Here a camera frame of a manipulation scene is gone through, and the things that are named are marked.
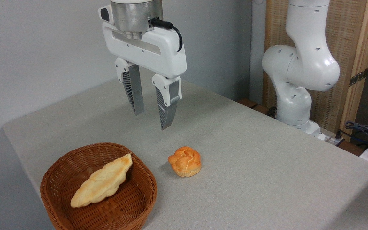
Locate brown woven wicker basket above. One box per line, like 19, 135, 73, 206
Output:
40, 142, 158, 230

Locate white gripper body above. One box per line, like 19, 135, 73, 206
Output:
102, 22, 187, 79

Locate brown wooden base plank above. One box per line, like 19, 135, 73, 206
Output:
237, 98, 277, 117

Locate white power strip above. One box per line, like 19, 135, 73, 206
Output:
318, 129, 345, 146

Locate black metal screen hinge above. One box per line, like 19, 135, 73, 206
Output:
349, 68, 368, 87

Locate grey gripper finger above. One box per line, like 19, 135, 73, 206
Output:
152, 74, 182, 131
114, 58, 145, 116

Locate tangled dark cables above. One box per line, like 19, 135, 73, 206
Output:
345, 121, 368, 147

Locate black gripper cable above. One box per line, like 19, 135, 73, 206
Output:
150, 18, 183, 53

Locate round orange bread bun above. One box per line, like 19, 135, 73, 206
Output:
167, 146, 202, 177

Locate long pale bread loaf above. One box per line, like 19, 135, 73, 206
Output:
70, 153, 133, 208

